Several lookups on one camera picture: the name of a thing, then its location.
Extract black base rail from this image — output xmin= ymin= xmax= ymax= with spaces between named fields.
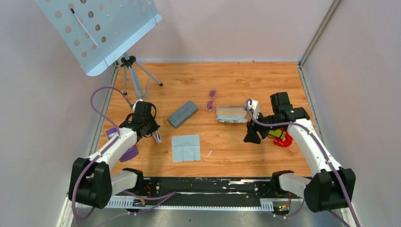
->
xmin=66 ymin=176 xmax=353 ymax=211

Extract green toy brick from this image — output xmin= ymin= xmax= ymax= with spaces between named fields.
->
xmin=267 ymin=129 xmax=285 ymax=139

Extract flag print glasses case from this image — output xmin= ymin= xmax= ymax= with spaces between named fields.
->
xmin=216 ymin=106 xmax=247 ymax=118

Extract purple glasses case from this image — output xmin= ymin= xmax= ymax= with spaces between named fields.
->
xmin=106 ymin=128 xmax=139 ymax=162

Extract perforated metal music stand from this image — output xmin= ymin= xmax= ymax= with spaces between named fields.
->
xmin=35 ymin=0 xmax=164 ymax=120

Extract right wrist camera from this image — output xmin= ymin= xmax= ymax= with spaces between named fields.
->
xmin=245 ymin=99 xmax=260 ymax=120

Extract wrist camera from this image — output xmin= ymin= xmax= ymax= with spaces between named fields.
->
xmin=131 ymin=99 xmax=142 ymax=112
xmin=245 ymin=99 xmax=260 ymax=120

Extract pink transparent sunglasses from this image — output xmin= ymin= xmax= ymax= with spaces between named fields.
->
xmin=205 ymin=89 xmax=217 ymax=112

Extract white frame black sunglasses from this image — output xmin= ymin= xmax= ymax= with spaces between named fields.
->
xmin=152 ymin=130 xmax=162 ymax=144

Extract grey-green glasses case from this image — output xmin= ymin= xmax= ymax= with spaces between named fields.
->
xmin=167 ymin=101 xmax=198 ymax=129

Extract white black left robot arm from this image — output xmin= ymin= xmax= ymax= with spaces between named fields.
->
xmin=68 ymin=99 xmax=160 ymax=209

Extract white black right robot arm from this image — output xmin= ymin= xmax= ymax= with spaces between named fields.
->
xmin=244 ymin=92 xmax=356 ymax=212

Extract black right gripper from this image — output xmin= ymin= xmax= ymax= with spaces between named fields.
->
xmin=244 ymin=110 xmax=282 ymax=144

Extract light blue cloth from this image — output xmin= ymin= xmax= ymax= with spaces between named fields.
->
xmin=172 ymin=134 xmax=201 ymax=163
xmin=216 ymin=116 xmax=248 ymax=123

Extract red toy arch block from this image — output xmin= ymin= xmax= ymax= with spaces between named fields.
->
xmin=273 ymin=128 xmax=293 ymax=148

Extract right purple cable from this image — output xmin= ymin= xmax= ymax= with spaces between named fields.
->
xmin=244 ymin=99 xmax=361 ymax=227

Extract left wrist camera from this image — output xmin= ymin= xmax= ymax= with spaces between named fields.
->
xmin=131 ymin=99 xmax=142 ymax=112

